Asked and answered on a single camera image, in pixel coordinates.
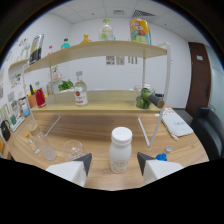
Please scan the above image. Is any wooden wall shelf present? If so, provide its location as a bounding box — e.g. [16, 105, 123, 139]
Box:
[8, 58, 30, 71]

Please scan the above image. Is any large white milk bottle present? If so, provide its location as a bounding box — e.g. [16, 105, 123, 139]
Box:
[108, 126, 134, 175]

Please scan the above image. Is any brown door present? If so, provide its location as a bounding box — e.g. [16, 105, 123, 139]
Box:
[185, 41, 212, 118]

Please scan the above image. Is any orange printed paper sheet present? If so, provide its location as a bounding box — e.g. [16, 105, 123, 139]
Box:
[163, 104, 174, 116]

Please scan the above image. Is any yellow snack bag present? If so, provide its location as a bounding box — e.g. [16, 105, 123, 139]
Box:
[129, 18, 152, 45]

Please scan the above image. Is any yellow liquid bottle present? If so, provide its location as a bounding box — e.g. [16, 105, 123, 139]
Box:
[79, 32, 93, 45]

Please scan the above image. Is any clear bottle with green cap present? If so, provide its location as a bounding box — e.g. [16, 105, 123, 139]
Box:
[99, 18, 115, 42]

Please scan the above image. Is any wooden two-tier shelf rack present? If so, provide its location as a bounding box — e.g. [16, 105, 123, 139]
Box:
[22, 40, 172, 148]

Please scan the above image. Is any red liquid glass bottle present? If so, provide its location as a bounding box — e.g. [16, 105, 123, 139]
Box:
[34, 88, 47, 109]

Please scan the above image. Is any black kettle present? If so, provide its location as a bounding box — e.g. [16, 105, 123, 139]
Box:
[0, 119, 12, 142]

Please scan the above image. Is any clear glass with ice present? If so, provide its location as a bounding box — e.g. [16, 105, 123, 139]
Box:
[62, 139, 87, 163]

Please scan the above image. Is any white cloth bag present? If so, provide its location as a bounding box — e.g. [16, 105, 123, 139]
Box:
[161, 111, 194, 141]

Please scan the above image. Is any light blue cup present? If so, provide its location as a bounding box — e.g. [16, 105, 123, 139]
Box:
[21, 103, 31, 118]

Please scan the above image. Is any black chair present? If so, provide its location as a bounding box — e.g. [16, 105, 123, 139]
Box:
[190, 105, 224, 161]

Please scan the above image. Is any black and yellow bag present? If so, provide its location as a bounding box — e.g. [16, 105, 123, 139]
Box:
[28, 33, 45, 66]

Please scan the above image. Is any white kitchen scale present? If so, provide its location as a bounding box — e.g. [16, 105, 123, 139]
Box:
[9, 114, 26, 133]

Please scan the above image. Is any clear bottle with red label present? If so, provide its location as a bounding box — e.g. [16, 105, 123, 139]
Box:
[73, 70, 89, 107]

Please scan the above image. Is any green potted plant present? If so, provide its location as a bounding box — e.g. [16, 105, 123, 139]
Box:
[58, 79, 75, 93]

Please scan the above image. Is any blue liquid bottle silver cap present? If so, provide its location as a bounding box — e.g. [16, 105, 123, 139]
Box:
[154, 145, 174, 162]

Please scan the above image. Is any clear jar with cork lid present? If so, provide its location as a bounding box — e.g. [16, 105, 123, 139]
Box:
[29, 123, 58, 162]

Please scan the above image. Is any teal liquid bottle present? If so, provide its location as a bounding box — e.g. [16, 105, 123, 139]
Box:
[60, 37, 71, 50]

